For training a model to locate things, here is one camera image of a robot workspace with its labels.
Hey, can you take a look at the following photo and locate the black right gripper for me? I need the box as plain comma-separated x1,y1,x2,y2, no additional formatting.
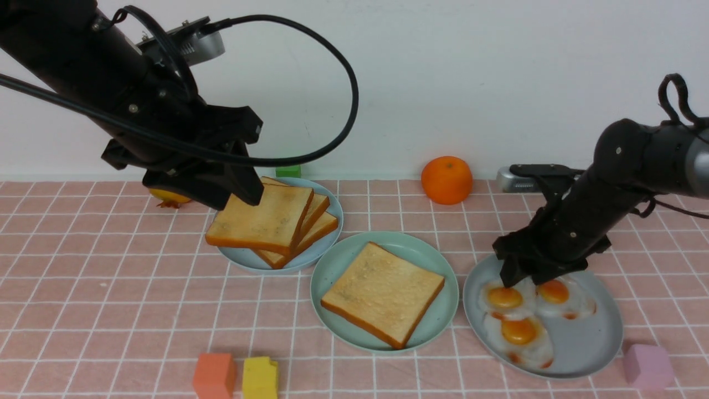
493,201,613,288

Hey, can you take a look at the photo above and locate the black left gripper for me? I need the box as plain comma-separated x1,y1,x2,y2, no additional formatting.
101,102,264,211

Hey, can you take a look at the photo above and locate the fried egg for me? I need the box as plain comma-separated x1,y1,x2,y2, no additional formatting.
535,276,597,320
483,315,555,370
478,278,536,320

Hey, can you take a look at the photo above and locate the toast slice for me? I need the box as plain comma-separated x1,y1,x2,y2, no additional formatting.
298,187,330,243
320,242,445,350
205,184,314,255
253,212,339,269

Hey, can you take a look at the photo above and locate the grey egg plate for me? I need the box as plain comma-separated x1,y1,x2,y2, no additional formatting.
461,255,624,381

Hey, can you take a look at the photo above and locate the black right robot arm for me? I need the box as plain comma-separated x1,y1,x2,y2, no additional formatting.
141,111,707,287

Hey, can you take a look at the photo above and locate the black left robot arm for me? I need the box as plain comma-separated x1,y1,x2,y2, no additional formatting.
2,1,264,210

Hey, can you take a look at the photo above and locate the red yellow pomegranate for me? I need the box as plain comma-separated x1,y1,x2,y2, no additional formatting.
148,188,192,209

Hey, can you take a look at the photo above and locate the green cube block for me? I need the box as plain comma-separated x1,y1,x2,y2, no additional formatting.
274,165,302,178

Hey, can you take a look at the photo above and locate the light blue bread plate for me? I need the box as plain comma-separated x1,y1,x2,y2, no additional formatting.
218,176,343,275

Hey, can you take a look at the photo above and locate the orange mandarin fruit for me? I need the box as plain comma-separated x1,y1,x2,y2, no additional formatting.
420,156,474,205

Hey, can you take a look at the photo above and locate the mint green centre plate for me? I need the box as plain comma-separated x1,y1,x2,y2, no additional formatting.
310,232,459,354

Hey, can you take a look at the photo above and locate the pink block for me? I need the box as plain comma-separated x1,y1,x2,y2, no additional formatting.
623,344,675,391

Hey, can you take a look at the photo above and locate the pink checkered tablecloth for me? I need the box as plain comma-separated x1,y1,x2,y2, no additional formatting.
1,182,708,398

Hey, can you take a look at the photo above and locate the orange block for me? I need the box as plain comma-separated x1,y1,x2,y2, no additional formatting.
192,353,237,399

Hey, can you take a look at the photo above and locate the yellow block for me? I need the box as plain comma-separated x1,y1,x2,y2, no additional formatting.
242,356,280,399

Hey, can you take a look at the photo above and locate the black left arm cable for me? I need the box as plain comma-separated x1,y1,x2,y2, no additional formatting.
0,6,360,167

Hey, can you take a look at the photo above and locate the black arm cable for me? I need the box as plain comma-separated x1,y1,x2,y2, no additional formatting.
0,6,360,167
631,73,709,219

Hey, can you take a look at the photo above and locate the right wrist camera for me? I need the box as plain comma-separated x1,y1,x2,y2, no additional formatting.
496,164,584,195

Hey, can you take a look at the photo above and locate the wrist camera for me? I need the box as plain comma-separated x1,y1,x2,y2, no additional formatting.
137,16,225,67
496,164,584,195

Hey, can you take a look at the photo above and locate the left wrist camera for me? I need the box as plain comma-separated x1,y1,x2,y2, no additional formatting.
137,16,225,67

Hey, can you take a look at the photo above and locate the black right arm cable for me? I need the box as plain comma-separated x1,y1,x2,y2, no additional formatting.
631,73,709,219

